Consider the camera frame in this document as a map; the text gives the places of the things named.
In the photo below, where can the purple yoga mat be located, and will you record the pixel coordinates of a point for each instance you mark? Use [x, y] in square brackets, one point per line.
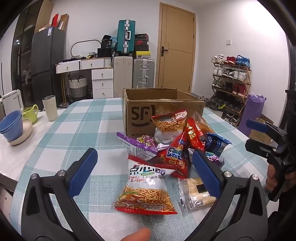
[252, 115]

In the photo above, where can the red triangular crisps packet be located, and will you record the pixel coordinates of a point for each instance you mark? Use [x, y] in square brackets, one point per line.
[173, 153]

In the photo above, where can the yellow black shoe box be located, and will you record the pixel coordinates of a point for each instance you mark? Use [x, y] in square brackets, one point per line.
[142, 55]

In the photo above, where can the white red noodle snack packet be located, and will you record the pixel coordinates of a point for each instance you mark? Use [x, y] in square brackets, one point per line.
[143, 197]

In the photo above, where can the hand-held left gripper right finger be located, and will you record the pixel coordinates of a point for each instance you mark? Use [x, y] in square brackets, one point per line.
[205, 173]

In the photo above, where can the black bag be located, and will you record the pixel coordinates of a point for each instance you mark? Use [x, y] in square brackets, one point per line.
[104, 52]

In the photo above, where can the red bottle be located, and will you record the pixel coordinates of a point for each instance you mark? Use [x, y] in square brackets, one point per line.
[55, 20]

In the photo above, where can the white tumbler cup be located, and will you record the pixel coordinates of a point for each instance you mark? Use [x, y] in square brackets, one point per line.
[50, 109]

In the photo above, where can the small red noodle snack packet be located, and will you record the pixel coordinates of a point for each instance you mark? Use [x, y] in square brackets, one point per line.
[168, 122]

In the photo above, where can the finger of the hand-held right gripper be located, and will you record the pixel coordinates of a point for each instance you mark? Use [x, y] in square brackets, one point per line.
[256, 147]
[256, 124]

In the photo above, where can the silver suitcase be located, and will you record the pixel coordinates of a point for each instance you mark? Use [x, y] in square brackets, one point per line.
[143, 74]

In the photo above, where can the beige suitcase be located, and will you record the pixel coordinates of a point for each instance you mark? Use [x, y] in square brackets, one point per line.
[122, 76]

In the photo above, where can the teal suitcase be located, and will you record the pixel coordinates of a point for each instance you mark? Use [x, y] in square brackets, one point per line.
[122, 37]

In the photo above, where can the scattered loose shoes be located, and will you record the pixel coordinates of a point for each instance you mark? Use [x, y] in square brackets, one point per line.
[215, 104]

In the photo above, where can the small open cardboard box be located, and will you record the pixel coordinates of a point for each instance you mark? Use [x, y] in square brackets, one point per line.
[64, 23]

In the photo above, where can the wooden door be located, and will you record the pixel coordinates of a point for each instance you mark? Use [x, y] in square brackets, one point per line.
[175, 46]

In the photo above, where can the oval mirror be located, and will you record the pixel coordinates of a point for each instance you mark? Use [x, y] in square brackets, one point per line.
[72, 47]

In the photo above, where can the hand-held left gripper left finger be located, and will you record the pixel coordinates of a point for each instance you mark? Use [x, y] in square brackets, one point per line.
[83, 171]

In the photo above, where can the woven laundry basket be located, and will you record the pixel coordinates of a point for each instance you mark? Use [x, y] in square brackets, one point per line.
[78, 89]

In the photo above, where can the wooden shoe rack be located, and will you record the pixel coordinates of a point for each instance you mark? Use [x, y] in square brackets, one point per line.
[248, 80]

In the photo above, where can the white electric kettle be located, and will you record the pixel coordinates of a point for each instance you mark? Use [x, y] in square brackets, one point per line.
[12, 99]

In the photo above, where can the dark grey refrigerator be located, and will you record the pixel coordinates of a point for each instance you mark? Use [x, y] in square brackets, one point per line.
[46, 64]

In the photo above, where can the orange bread packet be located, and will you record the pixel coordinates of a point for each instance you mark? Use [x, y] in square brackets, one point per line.
[203, 126]

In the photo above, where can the black shoe box red logo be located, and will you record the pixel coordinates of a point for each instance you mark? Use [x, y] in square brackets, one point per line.
[141, 42]

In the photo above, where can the dark glass cabinet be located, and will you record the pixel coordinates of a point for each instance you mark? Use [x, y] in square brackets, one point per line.
[25, 46]

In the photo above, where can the clear pastry packet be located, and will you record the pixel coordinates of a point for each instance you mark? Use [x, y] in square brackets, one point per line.
[196, 197]

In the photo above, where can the purple snack packet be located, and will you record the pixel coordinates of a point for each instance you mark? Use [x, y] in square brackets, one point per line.
[136, 144]

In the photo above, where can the printed cardboard box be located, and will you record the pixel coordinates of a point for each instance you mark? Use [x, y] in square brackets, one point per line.
[260, 135]

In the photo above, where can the blue snack packet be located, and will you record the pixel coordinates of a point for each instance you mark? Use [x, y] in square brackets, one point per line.
[215, 143]

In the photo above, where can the large flat cardboard box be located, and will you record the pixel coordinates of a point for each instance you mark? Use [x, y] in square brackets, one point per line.
[44, 16]

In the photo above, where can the person's right hand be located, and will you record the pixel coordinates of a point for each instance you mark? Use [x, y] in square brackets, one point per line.
[270, 178]

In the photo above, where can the black pouch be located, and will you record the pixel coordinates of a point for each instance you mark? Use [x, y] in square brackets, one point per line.
[106, 41]

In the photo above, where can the teal checked tablecloth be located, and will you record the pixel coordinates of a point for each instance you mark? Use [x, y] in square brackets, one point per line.
[81, 129]

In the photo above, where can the green mug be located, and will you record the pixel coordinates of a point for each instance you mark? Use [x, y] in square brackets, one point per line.
[30, 114]

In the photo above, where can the person's left hand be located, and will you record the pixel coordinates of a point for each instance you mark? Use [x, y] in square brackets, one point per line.
[136, 235]

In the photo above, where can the stack of blue bowls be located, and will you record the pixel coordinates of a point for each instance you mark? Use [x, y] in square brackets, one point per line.
[10, 125]

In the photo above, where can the white drawer unit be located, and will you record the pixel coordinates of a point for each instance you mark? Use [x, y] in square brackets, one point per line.
[102, 83]

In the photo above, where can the white dressing desk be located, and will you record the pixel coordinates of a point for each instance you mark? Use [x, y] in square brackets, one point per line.
[90, 63]

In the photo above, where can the brown cardboard box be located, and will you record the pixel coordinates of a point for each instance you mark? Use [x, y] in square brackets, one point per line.
[138, 111]

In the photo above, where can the plain black shoe box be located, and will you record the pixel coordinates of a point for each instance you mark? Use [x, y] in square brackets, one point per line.
[141, 48]

